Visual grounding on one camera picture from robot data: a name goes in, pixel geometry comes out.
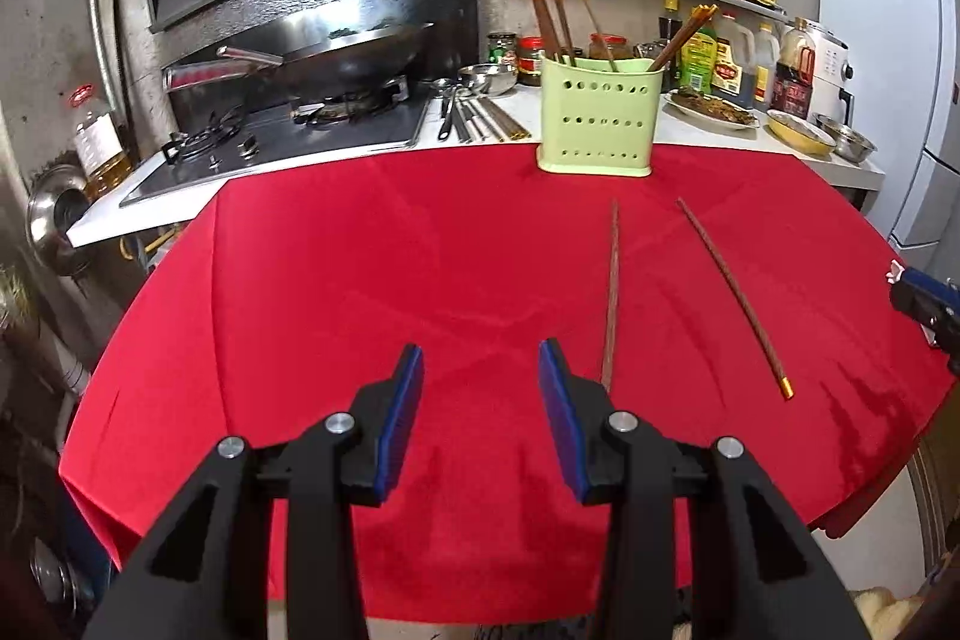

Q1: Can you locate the red tablecloth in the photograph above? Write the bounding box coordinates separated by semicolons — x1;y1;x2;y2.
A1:
58;143;958;627

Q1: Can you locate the bundle of metal chopsticks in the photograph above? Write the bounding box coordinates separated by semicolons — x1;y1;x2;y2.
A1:
457;96;530;145

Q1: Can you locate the yellow bowl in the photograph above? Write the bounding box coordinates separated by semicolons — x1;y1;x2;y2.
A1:
764;109;838;157

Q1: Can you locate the black-handled metal utensil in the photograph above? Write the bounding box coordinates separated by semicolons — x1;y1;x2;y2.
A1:
437;80;461;143

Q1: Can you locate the wide steel bowl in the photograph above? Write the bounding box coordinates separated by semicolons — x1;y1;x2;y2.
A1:
813;114;878;164

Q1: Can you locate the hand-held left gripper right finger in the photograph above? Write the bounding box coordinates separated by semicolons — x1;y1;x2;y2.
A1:
538;338;863;640

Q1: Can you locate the green perforated chopstick holder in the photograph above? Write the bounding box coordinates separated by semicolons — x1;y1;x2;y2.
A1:
535;55;666;178

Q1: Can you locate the gas stove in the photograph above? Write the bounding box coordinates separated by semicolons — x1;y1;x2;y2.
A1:
118;91;434;208

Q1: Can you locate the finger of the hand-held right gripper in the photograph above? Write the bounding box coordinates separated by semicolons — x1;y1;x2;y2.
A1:
891;271;960;322
930;319;960;375

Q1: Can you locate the dark sauce bottle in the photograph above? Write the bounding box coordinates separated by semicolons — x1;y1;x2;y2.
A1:
658;0;684;64

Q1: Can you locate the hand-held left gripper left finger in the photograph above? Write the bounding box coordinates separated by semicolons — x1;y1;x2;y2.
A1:
82;344;425;640

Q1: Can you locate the steel wok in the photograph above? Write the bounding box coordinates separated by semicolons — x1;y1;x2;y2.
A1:
216;20;437;92

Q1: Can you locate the steel basin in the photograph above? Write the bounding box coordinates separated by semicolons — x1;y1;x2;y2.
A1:
28;537;85;612

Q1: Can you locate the cream fluffy cloth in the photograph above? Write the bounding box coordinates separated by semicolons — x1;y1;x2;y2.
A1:
853;586;925;640

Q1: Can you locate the bottle with red handle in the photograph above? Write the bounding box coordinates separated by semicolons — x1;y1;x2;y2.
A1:
772;17;818;121

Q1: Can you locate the white refrigerator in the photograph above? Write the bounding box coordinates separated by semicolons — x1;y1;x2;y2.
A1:
808;0;960;253

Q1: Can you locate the green label bottle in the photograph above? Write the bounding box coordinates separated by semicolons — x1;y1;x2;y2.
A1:
678;16;722;96

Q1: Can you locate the steel pot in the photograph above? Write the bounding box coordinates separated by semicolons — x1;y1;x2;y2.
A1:
25;162;92;275

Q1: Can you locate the plate of food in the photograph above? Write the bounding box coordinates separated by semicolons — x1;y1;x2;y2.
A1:
663;88;761;132

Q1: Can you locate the white kitchen appliance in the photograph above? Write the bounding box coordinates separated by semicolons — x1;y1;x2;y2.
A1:
805;28;857;125

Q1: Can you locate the small steel bowl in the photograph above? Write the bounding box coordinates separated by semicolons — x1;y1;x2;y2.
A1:
457;62;519;98

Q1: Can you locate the red lid jar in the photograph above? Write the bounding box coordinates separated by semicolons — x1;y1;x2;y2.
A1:
517;36;545;87

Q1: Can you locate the clear jug yellow label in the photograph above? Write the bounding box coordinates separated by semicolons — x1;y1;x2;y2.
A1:
750;21;782;113

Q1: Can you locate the cooking oil bottle red cap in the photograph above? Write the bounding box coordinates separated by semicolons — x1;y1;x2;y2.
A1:
66;83;134;200

